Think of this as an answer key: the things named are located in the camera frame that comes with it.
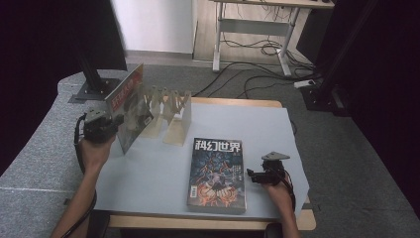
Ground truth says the coiled black cable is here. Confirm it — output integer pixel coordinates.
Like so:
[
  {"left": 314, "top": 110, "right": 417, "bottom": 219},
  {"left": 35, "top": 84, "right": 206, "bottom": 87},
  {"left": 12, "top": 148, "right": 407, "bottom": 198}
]
[{"left": 221, "top": 39, "right": 315, "bottom": 58}]

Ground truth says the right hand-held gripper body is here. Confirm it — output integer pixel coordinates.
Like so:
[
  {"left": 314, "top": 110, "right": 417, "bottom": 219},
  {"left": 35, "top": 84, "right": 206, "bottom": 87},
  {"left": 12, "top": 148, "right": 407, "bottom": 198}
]
[{"left": 261, "top": 151, "right": 291, "bottom": 186}]

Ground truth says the black floor cable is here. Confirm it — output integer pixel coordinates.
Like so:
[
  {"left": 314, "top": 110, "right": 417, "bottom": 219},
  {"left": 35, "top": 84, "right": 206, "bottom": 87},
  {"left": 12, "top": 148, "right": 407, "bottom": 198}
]
[
  {"left": 192, "top": 60, "right": 315, "bottom": 98},
  {"left": 243, "top": 74, "right": 300, "bottom": 99}
]

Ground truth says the red-title portrait magazine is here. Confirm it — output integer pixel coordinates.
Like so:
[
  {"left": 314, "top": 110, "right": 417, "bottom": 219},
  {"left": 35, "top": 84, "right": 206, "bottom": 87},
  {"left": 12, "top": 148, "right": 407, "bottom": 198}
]
[{"left": 104, "top": 62, "right": 155, "bottom": 156}]

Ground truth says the right hand-held gripper cable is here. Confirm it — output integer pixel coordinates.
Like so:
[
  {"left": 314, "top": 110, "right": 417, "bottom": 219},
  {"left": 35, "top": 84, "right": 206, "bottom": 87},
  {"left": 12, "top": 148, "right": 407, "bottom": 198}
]
[{"left": 276, "top": 172, "right": 297, "bottom": 214}]

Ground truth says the metal desk frame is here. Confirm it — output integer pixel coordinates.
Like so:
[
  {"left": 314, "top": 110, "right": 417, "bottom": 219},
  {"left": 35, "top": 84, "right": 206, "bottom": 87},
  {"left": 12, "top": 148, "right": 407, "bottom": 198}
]
[{"left": 211, "top": 0, "right": 336, "bottom": 77}]

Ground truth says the black curtain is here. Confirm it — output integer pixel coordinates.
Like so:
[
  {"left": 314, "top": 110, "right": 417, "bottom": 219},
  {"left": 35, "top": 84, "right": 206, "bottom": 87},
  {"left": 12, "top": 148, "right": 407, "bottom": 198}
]
[
  {"left": 0, "top": 0, "right": 128, "bottom": 177},
  {"left": 296, "top": 0, "right": 420, "bottom": 216}
]

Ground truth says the white power strip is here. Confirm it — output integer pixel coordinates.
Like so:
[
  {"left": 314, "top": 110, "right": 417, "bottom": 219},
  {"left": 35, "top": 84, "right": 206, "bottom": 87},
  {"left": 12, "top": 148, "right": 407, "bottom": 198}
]
[{"left": 293, "top": 78, "right": 317, "bottom": 89}]

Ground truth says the left hand-held gripper cable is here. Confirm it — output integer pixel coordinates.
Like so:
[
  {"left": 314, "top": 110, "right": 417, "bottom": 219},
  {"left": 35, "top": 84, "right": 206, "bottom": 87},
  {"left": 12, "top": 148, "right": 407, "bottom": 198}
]
[{"left": 60, "top": 113, "right": 98, "bottom": 238}]

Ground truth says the person's left hand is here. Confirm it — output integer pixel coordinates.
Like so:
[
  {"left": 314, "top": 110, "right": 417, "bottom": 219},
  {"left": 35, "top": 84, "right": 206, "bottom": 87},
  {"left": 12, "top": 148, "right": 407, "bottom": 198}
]
[{"left": 78, "top": 135, "right": 117, "bottom": 177}]

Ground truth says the hand-held gripper cable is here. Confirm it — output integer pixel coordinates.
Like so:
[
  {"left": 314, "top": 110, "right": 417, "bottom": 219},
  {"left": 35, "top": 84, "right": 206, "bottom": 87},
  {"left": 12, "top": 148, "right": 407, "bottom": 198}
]
[
  {"left": 60, "top": 113, "right": 98, "bottom": 238},
  {"left": 276, "top": 172, "right": 297, "bottom": 214}
]

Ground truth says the person's right hand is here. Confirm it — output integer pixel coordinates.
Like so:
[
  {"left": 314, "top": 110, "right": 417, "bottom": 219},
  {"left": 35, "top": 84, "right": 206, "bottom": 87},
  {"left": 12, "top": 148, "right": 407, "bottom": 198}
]
[{"left": 262, "top": 180, "right": 293, "bottom": 216}]

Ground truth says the dark illustrated magazine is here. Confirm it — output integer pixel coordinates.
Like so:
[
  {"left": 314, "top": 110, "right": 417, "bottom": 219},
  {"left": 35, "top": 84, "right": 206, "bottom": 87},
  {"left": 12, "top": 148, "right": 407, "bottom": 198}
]
[{"left": 186, "top": 137, "right": 248, "bottom": 215}]

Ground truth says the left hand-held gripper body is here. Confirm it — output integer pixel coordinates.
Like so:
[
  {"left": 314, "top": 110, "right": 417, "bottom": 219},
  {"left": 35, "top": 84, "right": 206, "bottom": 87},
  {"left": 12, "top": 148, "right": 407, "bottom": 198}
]
[{"left": 82, "top": 108, "right": 117, "bottom": 144}]

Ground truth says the black metal stand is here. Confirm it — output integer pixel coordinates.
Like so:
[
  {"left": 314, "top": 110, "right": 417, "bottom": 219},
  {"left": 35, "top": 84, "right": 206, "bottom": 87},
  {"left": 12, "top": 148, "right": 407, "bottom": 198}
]
[
  {"left": 67, "top": 46, "right": 122, "bottom": 104},
  {"left": 298, "top": 0, "right": 380, "bottom": 117}
]

